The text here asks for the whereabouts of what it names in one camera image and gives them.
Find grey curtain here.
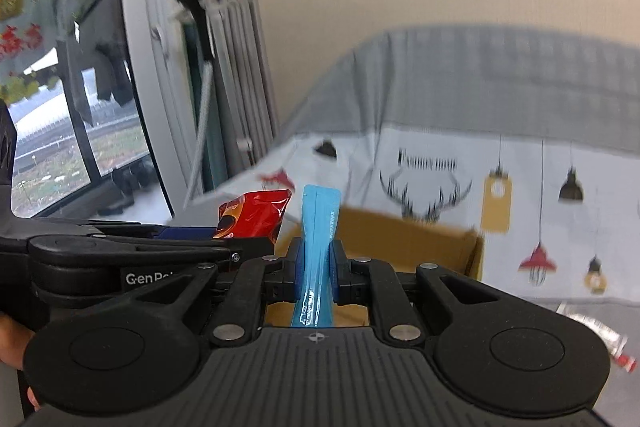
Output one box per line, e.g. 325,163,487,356
197,0,279,198

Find blue stick packet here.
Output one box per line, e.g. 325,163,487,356
290,184,344,329

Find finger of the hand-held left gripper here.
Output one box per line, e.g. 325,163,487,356
90,219,218,242
27,234,277,277

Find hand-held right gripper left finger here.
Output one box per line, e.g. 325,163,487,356
135,239,305,349

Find brown cardboard box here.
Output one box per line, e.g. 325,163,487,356
265,206,486,329

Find dark hanging clothes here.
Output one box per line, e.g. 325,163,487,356
55,36,134,126

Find silver stick packet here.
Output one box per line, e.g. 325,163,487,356
555,302,638,372

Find white window frame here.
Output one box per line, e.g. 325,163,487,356
117,0,206,218

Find red orange snack bag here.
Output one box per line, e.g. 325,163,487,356
212,189,293,254

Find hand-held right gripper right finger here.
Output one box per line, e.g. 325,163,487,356
330,239,523,349

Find row of dark shoes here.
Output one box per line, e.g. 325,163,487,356
97,162,157,216

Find person's left hand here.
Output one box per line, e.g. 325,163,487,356
0,313,37,365

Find red flowers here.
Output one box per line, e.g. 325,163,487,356
0,23,45,60

